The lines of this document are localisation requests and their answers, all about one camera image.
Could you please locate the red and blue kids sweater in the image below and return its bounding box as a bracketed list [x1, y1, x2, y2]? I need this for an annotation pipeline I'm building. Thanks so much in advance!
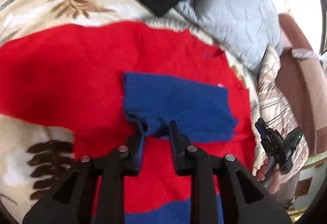
[1, 22, 255, 222]

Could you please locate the right hand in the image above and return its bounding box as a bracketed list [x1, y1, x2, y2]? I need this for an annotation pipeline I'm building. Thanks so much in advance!
[256, 158, 282, 195]

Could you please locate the striped floral beige pillow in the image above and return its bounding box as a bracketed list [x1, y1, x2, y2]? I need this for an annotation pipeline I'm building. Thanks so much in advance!
[253, 45, 309, 183]

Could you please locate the pink upholstered headboard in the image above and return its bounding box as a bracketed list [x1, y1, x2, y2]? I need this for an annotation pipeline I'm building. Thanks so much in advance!
[276, 14, 326, 157]

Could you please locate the light grey quilted pillow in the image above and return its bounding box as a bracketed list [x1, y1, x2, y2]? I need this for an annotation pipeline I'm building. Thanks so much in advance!
[175, 0, 282, 76]

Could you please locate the leaf pattern plush blanket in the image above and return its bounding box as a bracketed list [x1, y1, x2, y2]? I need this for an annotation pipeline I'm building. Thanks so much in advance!
[0, 0, 261, 219]

